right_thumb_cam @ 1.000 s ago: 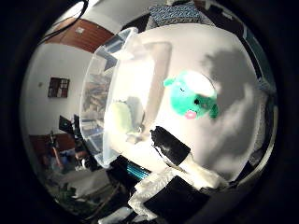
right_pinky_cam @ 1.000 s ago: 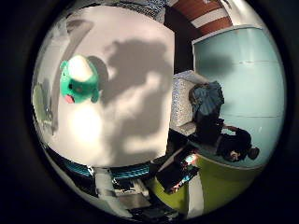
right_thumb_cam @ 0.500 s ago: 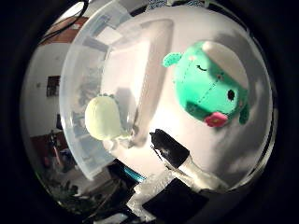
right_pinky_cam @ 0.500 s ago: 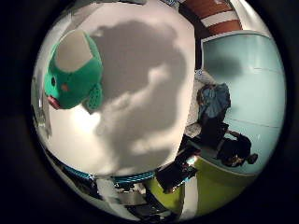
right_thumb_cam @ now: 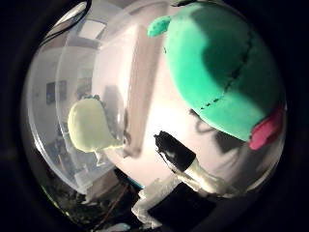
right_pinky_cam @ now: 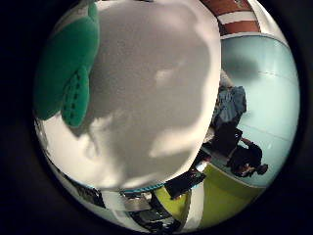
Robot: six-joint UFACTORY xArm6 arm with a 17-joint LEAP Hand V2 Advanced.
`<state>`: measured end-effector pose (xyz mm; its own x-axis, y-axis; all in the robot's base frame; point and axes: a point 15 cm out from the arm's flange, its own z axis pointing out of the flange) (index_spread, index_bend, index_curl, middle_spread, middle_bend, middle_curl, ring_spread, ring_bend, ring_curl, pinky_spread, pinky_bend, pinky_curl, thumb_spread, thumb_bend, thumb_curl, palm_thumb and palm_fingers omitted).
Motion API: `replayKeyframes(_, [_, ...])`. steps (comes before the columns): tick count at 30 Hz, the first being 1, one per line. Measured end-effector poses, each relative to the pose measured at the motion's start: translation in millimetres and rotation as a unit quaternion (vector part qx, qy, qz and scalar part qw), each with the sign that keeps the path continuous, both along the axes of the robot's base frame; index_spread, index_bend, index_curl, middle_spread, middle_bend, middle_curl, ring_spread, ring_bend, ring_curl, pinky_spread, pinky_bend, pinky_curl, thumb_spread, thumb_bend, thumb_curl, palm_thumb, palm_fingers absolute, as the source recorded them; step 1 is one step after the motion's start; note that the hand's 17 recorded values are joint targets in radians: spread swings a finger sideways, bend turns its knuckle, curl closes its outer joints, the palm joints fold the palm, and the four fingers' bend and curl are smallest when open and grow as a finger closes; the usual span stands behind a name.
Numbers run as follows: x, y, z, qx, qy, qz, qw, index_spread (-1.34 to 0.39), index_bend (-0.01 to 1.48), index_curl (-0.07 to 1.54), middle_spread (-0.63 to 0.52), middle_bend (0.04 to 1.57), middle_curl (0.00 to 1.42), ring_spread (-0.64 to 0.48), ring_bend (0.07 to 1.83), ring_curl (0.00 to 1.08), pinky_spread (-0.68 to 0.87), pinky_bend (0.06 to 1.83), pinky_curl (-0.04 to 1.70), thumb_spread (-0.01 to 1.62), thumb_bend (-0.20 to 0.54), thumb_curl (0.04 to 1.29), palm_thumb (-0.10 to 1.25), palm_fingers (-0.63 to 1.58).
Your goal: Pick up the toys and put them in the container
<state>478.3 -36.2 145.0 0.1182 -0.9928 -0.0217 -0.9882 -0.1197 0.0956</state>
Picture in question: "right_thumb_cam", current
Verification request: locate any yellow-green plush toy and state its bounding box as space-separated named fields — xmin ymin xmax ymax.
xmin=67 ymin=96 xmax=126 ymax=155

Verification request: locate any teal plush toy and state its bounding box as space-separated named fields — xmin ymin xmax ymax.
xmin=147 ymin=2 xmax=288 ymax=152

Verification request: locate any clear plastic container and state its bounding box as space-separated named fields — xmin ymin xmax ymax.
xmin=24 ymin=1 xmax=286 ymax=196

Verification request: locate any thin black cable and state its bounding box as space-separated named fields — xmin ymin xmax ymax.
xmin=41 ymin=0 xmax=94 ymax=46

